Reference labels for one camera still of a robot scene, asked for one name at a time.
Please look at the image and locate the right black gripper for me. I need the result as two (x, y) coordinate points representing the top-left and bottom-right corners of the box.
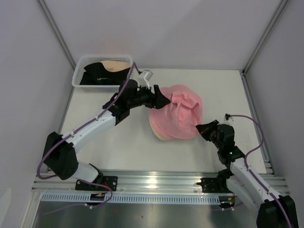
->
(196, 120), (222, 150)

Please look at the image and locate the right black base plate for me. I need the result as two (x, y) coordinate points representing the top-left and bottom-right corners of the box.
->
(196, 178), (230, 193)

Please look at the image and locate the pink bucket hat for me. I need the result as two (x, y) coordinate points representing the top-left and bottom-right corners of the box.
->
(156, 85), (203, 130)
(149, 103), (202, 140)

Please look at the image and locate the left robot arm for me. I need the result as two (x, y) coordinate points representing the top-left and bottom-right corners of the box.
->
(40, 79), (170, 190)

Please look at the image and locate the white plastic basket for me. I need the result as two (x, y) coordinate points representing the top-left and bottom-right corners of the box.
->
(72, 54), (133, 93)

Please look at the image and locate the white slotted cable duct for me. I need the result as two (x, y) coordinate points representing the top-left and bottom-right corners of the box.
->
(41, 192), (220, 205)

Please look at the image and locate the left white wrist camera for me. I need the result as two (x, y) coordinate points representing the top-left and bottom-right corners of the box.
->
(138, 69), (153, 88)

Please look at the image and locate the right aluminium corner post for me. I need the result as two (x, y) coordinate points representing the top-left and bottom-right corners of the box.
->
(242, 0), (291, 76)

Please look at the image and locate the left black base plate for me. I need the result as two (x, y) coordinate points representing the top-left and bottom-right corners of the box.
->
(75, 175), (118, 191)

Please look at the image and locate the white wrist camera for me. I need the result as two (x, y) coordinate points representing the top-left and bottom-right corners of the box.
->
(222, 114), (234, 126)
(138, 69), (153, 88)

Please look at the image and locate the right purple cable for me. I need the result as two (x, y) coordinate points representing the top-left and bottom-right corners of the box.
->
(225, 114), (294, 228)

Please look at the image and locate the aluminium corner post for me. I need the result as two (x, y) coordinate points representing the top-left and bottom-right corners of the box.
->
(242, 0), (291, 76)
(36, 0), (76, 70)

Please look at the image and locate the beige bucket hat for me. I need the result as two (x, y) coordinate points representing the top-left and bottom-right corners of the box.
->
(149, 119), (171, 141)

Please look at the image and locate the black hat in basket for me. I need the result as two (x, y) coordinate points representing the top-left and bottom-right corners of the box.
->
(80, 62), (130, 86)

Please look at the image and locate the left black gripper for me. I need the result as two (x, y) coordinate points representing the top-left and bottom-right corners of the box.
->
(127, 83), (170, 109)

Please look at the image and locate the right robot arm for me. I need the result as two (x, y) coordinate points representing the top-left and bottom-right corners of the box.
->
(196, 120), (299, 228)

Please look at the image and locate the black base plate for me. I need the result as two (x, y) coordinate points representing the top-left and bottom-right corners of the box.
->
(75, 175), (118, 191)
(196, 178), (230, 193)

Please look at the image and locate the left aluminium corner post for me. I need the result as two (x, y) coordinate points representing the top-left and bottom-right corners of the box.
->
(36, 0), (76, 70)

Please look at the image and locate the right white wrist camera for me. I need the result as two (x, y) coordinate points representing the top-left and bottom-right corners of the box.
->
(222, 114), (234, 126)

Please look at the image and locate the aluminium mounting rail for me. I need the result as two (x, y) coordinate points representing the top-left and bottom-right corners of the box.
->
(31, 169), (290, 195)

